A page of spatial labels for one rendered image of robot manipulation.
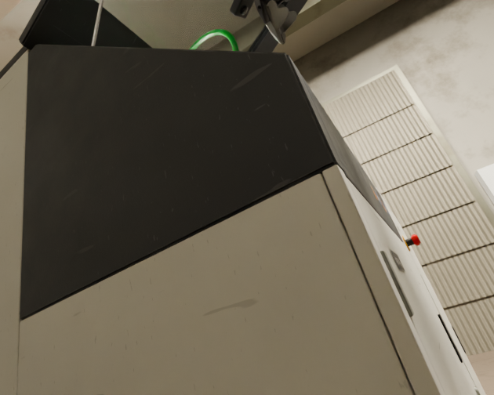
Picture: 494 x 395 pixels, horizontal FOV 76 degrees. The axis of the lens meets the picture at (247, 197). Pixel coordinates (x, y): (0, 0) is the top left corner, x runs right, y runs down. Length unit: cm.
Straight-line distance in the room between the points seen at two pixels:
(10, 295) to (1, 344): 8
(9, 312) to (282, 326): 53
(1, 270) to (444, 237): 377
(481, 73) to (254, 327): 462
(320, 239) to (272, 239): 5
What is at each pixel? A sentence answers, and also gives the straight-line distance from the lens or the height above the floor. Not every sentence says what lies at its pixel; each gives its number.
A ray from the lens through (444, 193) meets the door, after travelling 409.
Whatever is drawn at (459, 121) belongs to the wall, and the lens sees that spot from 448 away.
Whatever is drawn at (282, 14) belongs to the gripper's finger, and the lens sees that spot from 82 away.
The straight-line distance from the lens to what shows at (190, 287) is 39.
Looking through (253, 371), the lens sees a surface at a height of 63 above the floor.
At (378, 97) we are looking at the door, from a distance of 462.
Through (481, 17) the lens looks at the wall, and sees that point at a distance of 528.
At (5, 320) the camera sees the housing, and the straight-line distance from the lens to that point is 73.
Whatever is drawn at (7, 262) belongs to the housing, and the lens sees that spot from 77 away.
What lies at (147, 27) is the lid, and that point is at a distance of 114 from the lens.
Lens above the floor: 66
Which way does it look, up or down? 24 degrees up
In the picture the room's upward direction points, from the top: 16 degrees counter-clockwise
